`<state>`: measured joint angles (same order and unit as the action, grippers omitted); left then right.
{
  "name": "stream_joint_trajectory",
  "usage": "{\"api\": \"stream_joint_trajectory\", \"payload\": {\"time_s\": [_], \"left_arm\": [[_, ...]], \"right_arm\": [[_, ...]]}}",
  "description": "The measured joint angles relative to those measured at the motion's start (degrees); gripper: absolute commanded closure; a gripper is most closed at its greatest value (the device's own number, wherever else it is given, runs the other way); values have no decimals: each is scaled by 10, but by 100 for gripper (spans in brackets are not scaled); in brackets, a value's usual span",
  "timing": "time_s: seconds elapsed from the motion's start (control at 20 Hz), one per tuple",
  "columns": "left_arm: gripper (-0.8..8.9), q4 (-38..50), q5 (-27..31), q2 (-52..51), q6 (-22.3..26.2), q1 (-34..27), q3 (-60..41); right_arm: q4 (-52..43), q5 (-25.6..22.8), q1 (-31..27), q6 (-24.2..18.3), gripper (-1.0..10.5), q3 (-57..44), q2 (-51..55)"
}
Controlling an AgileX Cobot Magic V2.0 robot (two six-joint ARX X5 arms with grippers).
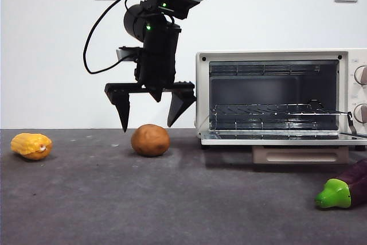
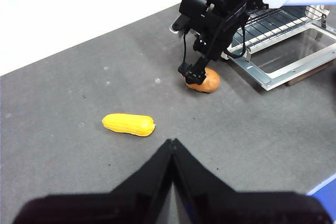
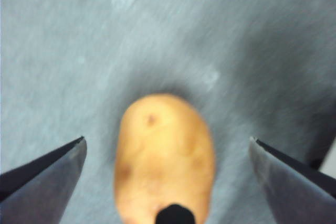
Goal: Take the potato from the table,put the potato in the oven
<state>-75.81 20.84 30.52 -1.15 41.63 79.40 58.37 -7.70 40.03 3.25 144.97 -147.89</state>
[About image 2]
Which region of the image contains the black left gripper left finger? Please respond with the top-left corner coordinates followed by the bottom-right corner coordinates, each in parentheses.
top-left (12, 138), bottom-right (174, 224)

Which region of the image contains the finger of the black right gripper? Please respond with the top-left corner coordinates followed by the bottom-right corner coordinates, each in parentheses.
top-left (178, 56), bottom-right (211, 84)

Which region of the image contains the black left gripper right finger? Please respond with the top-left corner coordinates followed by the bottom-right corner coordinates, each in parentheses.
top-left (172, 138), bottom-right (334, 224)

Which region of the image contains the brown potato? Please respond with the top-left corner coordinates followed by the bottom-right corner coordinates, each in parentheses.
top-left (185, 67), bottom-right (221, 93)

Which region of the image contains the oven door with beige handle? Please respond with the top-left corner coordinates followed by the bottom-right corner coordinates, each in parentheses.
top-left (224, 23), bottom-right (336, 91)

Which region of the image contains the white Toshiba toaster oven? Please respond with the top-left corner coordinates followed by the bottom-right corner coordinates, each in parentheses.
top-left (170, 0), bottom-right (336, 61)

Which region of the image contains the yellow corn cob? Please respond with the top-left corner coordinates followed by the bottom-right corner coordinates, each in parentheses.
top-left (101, 113), bottom-right (156, 137)

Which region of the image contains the black camera cable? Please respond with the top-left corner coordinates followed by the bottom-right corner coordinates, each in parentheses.
top-left (182, 0), bottom-right (266, 66)

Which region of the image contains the metal wire oven rack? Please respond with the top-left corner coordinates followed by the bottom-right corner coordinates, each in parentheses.
top-left (230, 7), bottom-right (329, 50)

